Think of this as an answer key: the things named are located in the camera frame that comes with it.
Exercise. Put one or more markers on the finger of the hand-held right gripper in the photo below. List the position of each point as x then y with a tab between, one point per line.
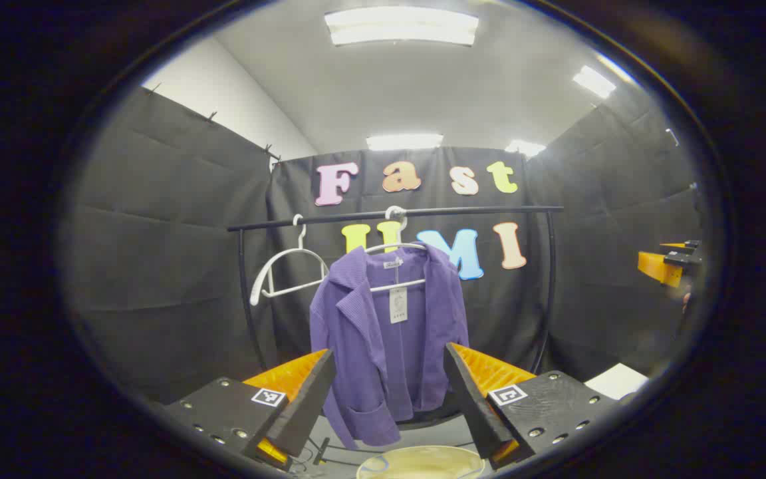
659	268

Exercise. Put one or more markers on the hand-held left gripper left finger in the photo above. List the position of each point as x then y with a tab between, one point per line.
310	406

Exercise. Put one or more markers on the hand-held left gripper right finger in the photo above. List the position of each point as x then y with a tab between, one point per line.
473	406

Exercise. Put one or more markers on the beige round laundry hamper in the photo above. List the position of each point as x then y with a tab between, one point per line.
423	462

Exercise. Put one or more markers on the purple knit jacket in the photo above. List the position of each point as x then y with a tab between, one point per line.
383	346

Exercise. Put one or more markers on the white plastic clothes hanger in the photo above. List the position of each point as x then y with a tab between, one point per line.
397	285
256	286

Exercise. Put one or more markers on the black metal clothes rack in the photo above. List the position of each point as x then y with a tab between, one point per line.
476	211

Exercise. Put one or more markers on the white flat panel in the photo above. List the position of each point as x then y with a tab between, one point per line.
618	380

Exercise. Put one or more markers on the ceiling light panel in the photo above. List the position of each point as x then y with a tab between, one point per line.
524	148
594	81
401	26
404	142

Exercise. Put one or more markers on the black backdrop cloth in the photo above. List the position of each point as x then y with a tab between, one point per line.
157	233

